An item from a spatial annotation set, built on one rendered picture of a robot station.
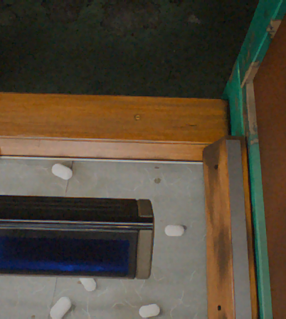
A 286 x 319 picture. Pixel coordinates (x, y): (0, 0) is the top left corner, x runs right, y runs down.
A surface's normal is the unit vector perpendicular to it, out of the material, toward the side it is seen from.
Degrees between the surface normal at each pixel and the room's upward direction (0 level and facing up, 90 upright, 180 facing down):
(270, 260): 90
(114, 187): 0
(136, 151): 45
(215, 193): 67
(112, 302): 0
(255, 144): 0
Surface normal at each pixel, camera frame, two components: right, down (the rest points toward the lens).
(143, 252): 0.01, 0.58
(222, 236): -0.90, -0.18
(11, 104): 0.04, -0.38
